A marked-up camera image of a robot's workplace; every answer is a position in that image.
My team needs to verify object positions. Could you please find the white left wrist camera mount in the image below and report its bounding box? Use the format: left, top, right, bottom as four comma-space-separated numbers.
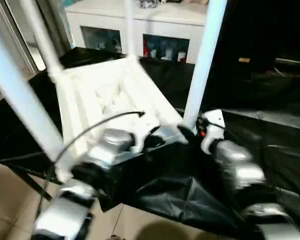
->
129, 116, 164, 155

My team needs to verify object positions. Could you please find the black table mat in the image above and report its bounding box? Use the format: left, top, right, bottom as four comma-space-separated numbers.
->
0, 47, 300, 236

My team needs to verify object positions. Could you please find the white plastic table top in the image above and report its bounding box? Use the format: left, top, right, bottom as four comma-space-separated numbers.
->
48, 55, 191, 184

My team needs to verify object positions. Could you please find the grey curtain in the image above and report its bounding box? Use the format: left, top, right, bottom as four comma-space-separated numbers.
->
37, 0, 74, 54

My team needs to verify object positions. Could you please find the dark grey crumpled bundle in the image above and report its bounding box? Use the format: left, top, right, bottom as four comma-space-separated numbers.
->
139, 0, 161, 10

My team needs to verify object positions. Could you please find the white glass-door cabinet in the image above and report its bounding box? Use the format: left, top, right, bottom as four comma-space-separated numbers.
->
64, 0, 211, 65

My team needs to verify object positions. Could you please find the white plastic table leg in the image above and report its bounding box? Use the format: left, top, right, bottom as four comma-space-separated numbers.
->
0, 23, 65, 164
182, 0, 229, 133
123, 0, 141, 63
21, 0, 66, 76

